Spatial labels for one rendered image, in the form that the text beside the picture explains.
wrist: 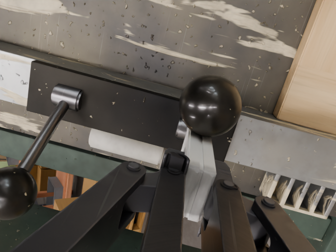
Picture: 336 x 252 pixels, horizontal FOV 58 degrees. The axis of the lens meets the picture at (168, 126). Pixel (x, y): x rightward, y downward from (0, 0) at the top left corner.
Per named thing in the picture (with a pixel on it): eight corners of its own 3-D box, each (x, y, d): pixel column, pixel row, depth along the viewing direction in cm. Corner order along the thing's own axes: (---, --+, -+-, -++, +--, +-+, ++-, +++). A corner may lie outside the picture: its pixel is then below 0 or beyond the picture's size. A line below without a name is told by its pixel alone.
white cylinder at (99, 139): (94, 140, 35) (160, 158, 35) (86, 150, 33) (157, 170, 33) (99, 117, 34) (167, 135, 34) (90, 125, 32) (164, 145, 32)
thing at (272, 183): (316, 204, 36) (326, 220, 33) (258, 188, 36) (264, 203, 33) (330, 175, 34) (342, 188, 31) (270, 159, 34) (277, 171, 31)
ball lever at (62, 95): (92, 108, 31) (25, 234, 22) (56, 98, 31) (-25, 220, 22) (91, 80, 28) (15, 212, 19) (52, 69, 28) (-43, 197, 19)
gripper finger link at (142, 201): (173, 225, 14) (108, 208, 14) (179, 173, 18) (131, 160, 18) (182, 197, 13) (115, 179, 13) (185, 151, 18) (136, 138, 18)
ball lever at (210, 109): (203, 155, 30) (242, 140, 16) (165, 145, 30) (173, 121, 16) (212, 118, 30) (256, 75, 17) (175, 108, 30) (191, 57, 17)
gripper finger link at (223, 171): (214, 205, 13) (281, 223, 13) (209, 157, 18) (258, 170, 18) (204, 233, 14) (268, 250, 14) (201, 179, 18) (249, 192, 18)
